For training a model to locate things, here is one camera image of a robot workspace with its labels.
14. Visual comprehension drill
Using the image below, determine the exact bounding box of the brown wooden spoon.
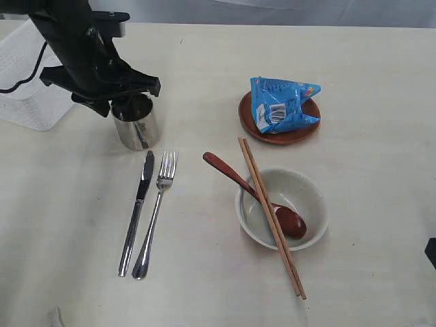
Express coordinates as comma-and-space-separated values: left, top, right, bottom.
202, 152, 307, 239

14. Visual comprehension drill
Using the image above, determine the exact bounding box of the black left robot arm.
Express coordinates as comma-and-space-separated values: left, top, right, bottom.
1, 1, 161, 121

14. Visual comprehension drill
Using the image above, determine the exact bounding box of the white perforated plastic basket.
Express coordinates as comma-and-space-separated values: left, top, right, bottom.
1, 20, 73, 131

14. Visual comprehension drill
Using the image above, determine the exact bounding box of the brown round plate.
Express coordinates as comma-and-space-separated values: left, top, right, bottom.
238, 91, 321, 146

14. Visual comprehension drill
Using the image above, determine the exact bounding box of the silver table knife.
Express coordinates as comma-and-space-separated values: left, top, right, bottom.
118, 151, 155, 277

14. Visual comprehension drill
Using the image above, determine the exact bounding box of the wooden chopstick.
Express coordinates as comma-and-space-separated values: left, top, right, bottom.
242, 138, 307, 300
238, 137, 302, 298

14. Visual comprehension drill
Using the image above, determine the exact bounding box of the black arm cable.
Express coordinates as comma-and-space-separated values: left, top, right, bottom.
0, 40, 48, 95

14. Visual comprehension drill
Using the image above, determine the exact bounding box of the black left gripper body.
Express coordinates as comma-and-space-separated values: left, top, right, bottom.
40, 57, 160, 102

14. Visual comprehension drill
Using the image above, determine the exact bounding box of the blue snack bag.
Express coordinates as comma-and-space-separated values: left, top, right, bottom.
250, 77, 322, 134

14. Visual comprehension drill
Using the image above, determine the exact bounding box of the speckled white bowl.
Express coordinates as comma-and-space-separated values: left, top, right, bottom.
235, 168, 329, 251

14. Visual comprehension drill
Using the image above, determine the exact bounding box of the silver fork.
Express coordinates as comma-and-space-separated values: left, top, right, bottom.
131, 151, 178, 280

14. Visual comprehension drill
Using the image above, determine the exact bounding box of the shiny metal tray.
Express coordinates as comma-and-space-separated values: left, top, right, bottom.
111, 93, 159, 151

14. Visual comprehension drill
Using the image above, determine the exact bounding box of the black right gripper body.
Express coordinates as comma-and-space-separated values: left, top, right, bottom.
424, 237, 436, 266

